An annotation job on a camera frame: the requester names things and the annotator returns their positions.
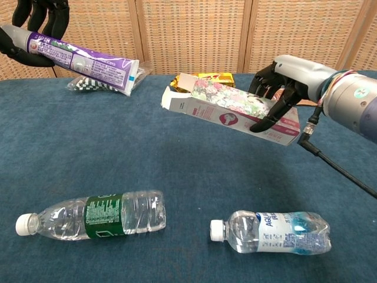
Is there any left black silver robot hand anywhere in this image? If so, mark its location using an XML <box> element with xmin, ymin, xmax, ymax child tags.
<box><xmin>0</xmin><ymin>0</ymin><xmax>70</xmax><ymax>68</ymax></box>

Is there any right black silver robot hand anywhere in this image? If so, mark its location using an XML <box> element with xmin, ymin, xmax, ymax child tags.
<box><xmin>248</xmin><ymin>54</ymin><xmax>337</xmax><ymax>133</ymax></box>

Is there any purple white toothpaste tube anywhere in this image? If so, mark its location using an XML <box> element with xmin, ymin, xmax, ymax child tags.
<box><xmin>0</xmin><ymin>24</ymin><xmax>140</xmax><ymax>97</ymax></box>

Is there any floral pink white box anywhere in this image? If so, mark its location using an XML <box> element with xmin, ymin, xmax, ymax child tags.
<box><xmin>160</xmin><ymin>73</ymin><xmax>302</xmax><ymax>146</ymax></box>

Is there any blue label water bottle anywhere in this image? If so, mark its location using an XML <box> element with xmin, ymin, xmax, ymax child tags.
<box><xmin>210</xmin><ymin>209</ymin><xmax>332</xmax><ymax>255</ymax></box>

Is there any green label water bottle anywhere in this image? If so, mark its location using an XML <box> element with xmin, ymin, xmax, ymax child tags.
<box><xmin>15</xmin><ymin>190</ymin><xmax>167</xmax><ymax>242</ymax></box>

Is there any yellow biscuit pack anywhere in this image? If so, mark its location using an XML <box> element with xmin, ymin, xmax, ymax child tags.
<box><xmin>171</xmin><ymin>73</ymin><xmax>236</xmax><ymax>94</ymax></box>

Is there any striped cloth in plastic bag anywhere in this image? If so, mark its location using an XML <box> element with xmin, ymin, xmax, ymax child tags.
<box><xmin>66</xmin><ymin>61</ymin><xmax>153</xmax><ymax>93</ymax></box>

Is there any woven wooden folding screen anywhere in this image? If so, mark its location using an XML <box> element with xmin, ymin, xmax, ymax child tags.
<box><xmin>0</xmin><ymin>0</ymin><xmax>377</xmax><ymax>81</ymax></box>

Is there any blue table mat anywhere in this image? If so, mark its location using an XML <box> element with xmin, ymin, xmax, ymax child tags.
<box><xmin>0</xmin><ymin>70</ymin><xmax>377</xmax><ymax>283</ymax></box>

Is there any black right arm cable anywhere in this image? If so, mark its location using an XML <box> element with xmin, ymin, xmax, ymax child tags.
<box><xmin>296</xmin><ymin>105</ymin><xmax>377</xmax><ymax>199</ymax></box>

